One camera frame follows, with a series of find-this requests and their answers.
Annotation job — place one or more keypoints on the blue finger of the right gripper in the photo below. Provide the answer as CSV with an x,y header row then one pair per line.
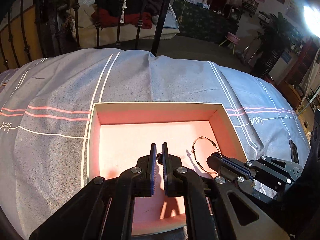
x,y
233,170
266,170

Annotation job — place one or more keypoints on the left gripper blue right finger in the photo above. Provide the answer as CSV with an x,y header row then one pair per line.
x,y
215,208

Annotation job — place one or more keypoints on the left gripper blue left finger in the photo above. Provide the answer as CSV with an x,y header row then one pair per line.
x,y
104,208

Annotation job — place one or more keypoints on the rose gold bangle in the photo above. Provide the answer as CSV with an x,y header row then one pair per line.
x,y
201,149

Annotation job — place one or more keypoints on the pale green jewelry box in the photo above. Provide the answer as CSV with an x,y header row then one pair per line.
x,y
122,132

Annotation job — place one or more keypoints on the black smartphone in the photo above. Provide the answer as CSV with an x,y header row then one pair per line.
x,y
294,152

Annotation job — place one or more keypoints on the grey striped bed sheet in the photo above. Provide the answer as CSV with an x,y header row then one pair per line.
x,y
46,106

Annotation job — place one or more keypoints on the pink stool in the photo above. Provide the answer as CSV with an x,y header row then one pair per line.
x,y
233,39

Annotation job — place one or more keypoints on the potted green plant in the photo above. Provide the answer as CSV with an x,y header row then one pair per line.
x,y
278,36

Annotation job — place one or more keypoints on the green patterned counter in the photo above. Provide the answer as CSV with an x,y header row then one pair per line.
x,y
202,24

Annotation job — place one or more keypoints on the black iron bed frame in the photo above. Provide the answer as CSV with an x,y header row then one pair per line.
x,y
32,29

